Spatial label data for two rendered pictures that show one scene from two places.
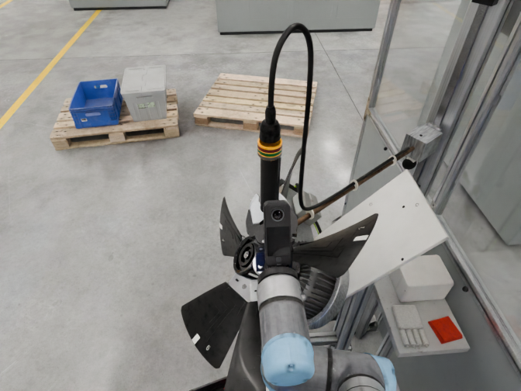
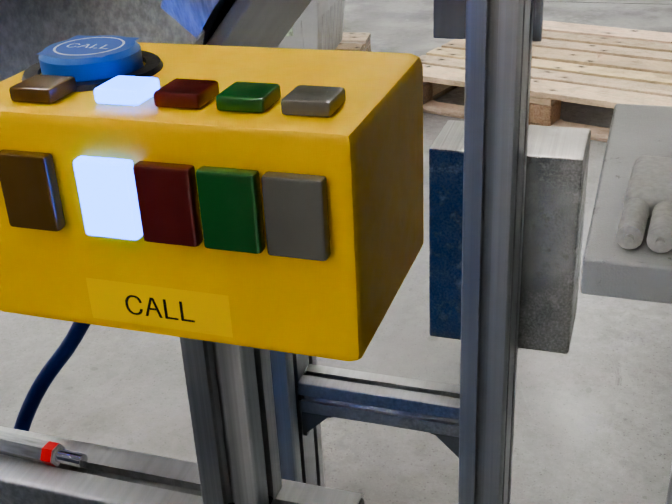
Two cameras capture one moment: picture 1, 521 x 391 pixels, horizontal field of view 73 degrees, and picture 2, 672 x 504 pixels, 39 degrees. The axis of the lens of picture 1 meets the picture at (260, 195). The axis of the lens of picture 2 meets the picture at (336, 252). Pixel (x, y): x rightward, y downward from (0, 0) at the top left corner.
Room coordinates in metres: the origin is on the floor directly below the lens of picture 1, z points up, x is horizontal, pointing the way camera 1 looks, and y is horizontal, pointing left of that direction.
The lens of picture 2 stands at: (-0.14, -0.53, 1.17)
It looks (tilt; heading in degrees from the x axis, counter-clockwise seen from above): 27 degrees down; 24
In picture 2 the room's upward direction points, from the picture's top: 3 degrees counter-clockwise
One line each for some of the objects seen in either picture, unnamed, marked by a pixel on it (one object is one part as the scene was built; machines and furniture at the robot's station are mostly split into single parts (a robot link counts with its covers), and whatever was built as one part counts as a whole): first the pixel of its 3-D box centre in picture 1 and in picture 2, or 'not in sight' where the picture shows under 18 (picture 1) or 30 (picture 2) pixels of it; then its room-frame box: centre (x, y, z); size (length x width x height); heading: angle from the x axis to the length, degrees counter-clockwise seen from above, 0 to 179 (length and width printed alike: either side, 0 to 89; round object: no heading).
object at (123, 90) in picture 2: not in sight; (127, 90); (0.14, -0.33, 1.08); 0.02 x 0.02 x 0.01; 4
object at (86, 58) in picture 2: not in sight; (92, 63); (0.17, -0.29, 1.08); 0.04 x 0.04 x 0.02
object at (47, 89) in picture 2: not in sight; (43, 88); (0.13, -0.30, 1.08); 0.02 x 0.02 x 0.01; 4
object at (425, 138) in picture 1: (422, 142); not in sight; (0.90, -0.50, 1.39); 0.10 x 0.07 x 0.09; 129
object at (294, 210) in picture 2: not in sight; (296, 216); (0.12, -0.40, 1.04); 0.02 x 0.01 x 0.03; 94
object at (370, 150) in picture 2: not in sight; (208, 197); (0.17, -0.34, 1.02); 0.16 x 0.10 x 0.11; 94
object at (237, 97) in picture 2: not in sight; (248, 97); (0.14, -0.38, 1.08); 0.02 x 0.02 x 0.01; 4
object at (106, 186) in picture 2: not in sight; (108, 198); (0.12, -0.33, 1.04); 0.02 x 0.01 x 0.03; 94
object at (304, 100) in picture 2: not in sight; (313, 100); (0.15, -0.40, 1.08); 0.02 x 0.02 x 0.01; 4
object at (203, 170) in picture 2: not in sight; (231, 210); (0.12, -0.38, 1.04); 0.02 x 0.01 x 0.03; 94
